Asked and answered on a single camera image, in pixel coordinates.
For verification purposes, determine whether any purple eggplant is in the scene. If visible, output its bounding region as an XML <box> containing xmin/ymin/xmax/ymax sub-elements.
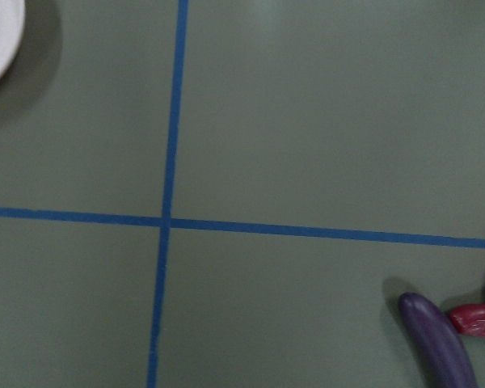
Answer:
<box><xmin>398</xmin><ymin>293</ymin><xmax>478</xmax><ymax>387</ymax></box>

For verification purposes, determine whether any red chili pepper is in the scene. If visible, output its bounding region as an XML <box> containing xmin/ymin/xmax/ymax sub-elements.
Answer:
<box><xmin>449</xmin><ymin>303</ymin><xmax>485</xmax><ymax>337</ymax></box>

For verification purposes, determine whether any pink plate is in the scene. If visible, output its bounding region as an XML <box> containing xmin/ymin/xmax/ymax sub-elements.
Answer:
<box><xmin>0</xmin><ymin>0</ymin><xmax>26</xmax><ymax>78</ymax></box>

